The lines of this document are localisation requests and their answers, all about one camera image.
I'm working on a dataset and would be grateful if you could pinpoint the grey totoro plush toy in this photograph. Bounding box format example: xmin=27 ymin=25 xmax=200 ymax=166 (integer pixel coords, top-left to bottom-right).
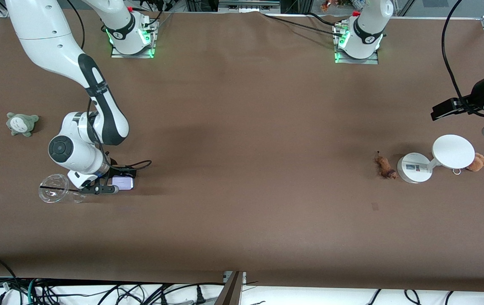
xmin=6 ymin=112 xmax=39 ymax=137

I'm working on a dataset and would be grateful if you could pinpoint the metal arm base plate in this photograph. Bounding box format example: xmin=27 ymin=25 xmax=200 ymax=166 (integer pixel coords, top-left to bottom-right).
xmin=111 ymin=19 xmax=156 ymax=59
xmin=334 ymin=23 xmax=379 ymax=65

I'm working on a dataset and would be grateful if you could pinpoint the purple smartphone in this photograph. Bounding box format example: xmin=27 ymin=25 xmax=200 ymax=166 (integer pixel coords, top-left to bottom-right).
xmin=112 ymin=176 xmax=134 ymax=191

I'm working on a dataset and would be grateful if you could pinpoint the brown plush keychain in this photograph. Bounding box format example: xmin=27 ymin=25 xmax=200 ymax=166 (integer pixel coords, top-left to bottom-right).
xmin=452 ymin=152 xmax=484 ymax=175

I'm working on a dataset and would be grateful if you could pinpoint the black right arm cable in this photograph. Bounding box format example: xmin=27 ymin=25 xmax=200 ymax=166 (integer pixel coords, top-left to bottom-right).
xmin=66 ymin=0 xmax=86 ymax=50

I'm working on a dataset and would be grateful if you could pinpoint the clear plastic cup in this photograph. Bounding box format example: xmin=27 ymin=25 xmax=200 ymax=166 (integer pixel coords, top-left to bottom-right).
xmin=39 ymin=174 xmax=86 ymax=204

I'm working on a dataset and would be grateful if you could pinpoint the white round desk lamp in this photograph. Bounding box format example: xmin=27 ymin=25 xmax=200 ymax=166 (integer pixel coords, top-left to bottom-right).
xmin=397 ymin=134 xmax=476 ymax=183

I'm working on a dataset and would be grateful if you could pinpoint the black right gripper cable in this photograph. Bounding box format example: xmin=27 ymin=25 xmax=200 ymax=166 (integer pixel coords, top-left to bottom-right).
xmin=106 ymin=159 xmax=153 ymax=172

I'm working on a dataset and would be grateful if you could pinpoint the brown toy dog figurine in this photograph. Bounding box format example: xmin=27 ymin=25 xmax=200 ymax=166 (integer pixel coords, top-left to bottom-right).
xmin=373 ymin=150 xmax=398 ymax=180

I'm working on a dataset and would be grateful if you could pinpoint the teal cable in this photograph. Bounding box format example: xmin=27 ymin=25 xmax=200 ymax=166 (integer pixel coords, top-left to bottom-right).
xmin=27 ymin=277 xmax=38 ymax=305

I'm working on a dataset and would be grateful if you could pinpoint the black cable on table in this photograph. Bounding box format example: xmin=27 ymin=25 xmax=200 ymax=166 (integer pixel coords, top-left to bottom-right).
xmin=260 ymin=12 xmax=349 ymax=38

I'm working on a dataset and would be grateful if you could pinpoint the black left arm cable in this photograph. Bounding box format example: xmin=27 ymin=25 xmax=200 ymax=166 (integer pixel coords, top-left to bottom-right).
xmin=441 ymin=0 xmax=484 ymax=118

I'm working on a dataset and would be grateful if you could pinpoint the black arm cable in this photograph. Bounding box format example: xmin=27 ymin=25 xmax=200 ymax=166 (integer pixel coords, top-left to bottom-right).
xmin=66 ymin=0 xmax=86 ymax=50
xmin=441 ymin=0 xmax=484 ymax=118

